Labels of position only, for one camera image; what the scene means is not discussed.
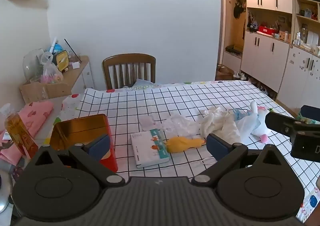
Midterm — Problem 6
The wooden top side cabinet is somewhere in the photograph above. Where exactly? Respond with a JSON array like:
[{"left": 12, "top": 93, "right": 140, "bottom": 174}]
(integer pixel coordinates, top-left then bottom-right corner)
[{"left": 57, "top": 55, "right": 95, "bottom": 96}]

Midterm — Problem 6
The blue labubu bag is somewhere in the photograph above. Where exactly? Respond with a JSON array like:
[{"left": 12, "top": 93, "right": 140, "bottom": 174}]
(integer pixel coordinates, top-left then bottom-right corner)
[{"left": 232, "top": 108, "right": 252, "bottom": 121}]

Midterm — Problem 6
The amber liquid bottle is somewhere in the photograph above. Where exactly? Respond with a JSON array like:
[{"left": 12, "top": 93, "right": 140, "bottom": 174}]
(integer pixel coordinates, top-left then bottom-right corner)
[{"left": 0, "top": 103, "right": 38, "bottom": 160}]

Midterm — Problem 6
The plastic bag with pink items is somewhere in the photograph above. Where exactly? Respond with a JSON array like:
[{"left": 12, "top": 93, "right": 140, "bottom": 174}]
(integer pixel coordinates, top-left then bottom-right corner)
[{"left": 40, "top": 51, "right": 64, "bottom": 84}]

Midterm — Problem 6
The pink printed cloth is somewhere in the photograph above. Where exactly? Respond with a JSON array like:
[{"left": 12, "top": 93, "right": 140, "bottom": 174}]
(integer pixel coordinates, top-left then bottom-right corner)
[{"left": 0, "top": 101, "right": 55, "bottom": 166}]

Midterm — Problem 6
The black item on bench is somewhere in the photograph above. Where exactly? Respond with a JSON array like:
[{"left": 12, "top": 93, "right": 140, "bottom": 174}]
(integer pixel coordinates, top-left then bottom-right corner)
[{"left": 225, "top": 44, "right": 244, "bottom": 54}]

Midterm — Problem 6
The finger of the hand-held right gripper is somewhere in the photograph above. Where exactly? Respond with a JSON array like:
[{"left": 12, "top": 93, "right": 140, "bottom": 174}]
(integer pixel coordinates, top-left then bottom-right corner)
[{"left": 265, "top": 111, "right": 304, "bottom": 139}]

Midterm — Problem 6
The white illustrated book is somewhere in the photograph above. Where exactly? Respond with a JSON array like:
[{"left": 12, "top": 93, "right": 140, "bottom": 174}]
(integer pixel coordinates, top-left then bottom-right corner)
[{"left": 130, "top": 128, "right": 170, "bottom": 168}]

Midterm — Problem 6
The red tin box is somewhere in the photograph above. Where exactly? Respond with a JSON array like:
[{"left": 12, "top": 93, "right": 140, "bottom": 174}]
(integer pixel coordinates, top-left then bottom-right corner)
[{"left": 49, "top": 113, "right": 118, "bottom": 173}]

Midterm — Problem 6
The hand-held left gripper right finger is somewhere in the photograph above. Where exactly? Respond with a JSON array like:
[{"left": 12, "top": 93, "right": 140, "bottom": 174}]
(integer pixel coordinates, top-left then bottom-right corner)
[{"left": 191, "top": 133, "right": 284, "bottom": 188}]

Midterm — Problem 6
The red storage box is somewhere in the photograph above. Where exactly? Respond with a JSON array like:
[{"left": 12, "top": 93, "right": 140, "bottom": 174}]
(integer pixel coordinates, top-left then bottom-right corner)
[{"left": 258, "top": 25, "right": 278, "bottom": 35}]

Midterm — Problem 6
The clear plastic bag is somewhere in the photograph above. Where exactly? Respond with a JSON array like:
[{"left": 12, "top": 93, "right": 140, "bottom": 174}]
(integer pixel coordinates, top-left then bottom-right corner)
[{"left": 162, "top": 113, "right": 203, "bottom": 139}]

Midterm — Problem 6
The white cloth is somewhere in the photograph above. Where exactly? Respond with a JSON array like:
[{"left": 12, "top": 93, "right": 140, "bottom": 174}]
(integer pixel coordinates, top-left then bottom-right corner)
[{"left": 199, "top": 106, "right": 242, "bottom": 144}]

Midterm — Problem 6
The clear glass dome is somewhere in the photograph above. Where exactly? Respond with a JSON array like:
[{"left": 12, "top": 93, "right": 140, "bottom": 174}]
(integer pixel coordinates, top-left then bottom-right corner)
[{"left": 22, "top": 48, "right": 47, "bottom": 82}]

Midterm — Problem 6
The yellow tissue box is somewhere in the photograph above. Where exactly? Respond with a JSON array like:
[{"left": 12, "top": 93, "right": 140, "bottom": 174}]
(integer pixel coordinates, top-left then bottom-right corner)
[{"left": 55, "top": 50, "right": 69, "bottom": 72}]

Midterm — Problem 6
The yellow rubber chicken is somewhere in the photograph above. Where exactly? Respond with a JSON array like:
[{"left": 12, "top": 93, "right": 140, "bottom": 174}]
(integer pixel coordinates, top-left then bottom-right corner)
[{"left": 164, "top": 137, "right": 207, "bottom": 153}]

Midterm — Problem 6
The white pink plush toy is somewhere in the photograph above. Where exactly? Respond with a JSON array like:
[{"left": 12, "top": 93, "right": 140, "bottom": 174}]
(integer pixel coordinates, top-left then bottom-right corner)
[{"left": 240, "top": 101, "right": 273, "bottom": 143}]

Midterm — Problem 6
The teal patterned cloth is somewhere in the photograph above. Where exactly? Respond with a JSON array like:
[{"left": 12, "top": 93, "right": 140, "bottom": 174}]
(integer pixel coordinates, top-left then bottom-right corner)
[{"left": 297, "top": 113, "right": 320, "bottom": 125}]

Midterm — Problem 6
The brown wooden chair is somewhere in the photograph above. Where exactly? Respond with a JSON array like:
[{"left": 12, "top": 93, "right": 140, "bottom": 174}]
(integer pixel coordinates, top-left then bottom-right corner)
[{"left": 102, "top": 53, "right": 157, "bottom": 90}]

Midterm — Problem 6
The thin black stick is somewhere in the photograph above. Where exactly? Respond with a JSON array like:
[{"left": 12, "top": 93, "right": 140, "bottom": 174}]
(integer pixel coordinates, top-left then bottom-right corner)
[{"left": 64, "top": 39, "right": 82, "bottom": 62}]

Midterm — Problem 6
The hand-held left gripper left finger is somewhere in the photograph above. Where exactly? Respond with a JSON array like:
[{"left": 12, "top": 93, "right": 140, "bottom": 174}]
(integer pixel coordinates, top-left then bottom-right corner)
[{"left": 32, "top": 134, "right": 127, "bottom": 188}]

